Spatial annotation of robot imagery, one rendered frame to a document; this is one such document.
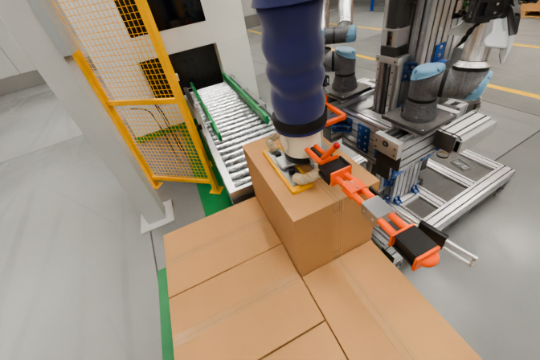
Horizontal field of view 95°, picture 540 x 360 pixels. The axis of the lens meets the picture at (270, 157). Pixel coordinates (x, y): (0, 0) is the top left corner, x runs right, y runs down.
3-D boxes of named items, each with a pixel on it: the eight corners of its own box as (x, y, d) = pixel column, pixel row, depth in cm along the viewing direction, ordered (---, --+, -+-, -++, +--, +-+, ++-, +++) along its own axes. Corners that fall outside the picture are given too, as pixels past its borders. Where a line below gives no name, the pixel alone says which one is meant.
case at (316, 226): (255, 195, 160) (241, 145, 136) (308, 172, 170) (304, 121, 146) (301, 276, 115) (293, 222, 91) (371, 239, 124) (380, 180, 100)
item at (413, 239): (387, 245, 67) (390, 234, 64) (409, 233, 69) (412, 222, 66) (413, 272, 61) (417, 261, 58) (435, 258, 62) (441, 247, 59)
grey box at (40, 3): (70, 51, 157) (36, -5, 139) (79, 49, 158) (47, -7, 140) (63, 57, 141) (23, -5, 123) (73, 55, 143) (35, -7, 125)
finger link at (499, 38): (480, 67, 55) (473, 26, 55) (507, 62, 55) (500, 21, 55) (492, 62, 52) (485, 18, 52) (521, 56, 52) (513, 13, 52)
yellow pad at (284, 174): (262, 153, 127) (260, 145, 124) (280, 147, 129) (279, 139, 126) (292, 195, 101) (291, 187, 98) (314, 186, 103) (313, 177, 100)
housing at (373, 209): (358, 212, 77) (360, 202, 75) (376, 203, 79) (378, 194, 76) (374, 228, 72) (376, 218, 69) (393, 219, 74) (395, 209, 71)
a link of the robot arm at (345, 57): (355, 74, 141) (357, 49, 133) (331, 75, 145) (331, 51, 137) (355, 67, 150) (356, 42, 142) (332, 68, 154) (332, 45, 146)
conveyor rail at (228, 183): (187, 100, 348) (182, 87, 336) (191, 99, 349) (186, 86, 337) (235, 211, 171) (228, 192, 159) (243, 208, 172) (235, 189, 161)
